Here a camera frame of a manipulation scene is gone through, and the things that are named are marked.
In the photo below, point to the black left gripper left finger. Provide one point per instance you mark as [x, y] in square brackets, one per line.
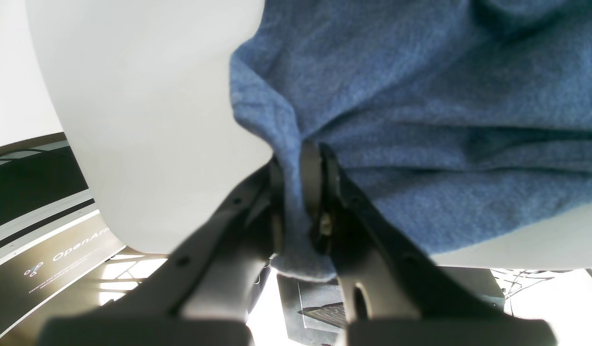
[200, 296]

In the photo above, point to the dark blue T-shirt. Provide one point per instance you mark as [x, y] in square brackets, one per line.
[461, 120]

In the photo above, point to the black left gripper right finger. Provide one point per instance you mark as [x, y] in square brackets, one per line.
[348, 229]

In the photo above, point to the black OpenArm base panel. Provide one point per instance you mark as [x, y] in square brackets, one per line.
[51, 230]

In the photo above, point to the black computer case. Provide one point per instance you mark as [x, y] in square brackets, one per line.
[316, 314]

